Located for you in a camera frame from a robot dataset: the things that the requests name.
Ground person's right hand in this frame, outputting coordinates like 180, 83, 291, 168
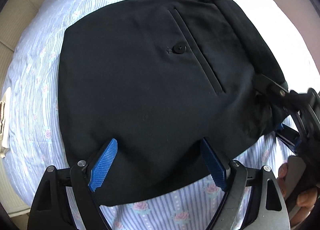
277, 163, 318, 228

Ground folded cream white garment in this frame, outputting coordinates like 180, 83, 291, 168
0, 87, 11, 158

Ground black dress pants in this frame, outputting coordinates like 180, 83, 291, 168
58, 0, 286, 206

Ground blue floral striped bed sheet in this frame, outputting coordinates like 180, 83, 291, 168
1, 0, 319, 229

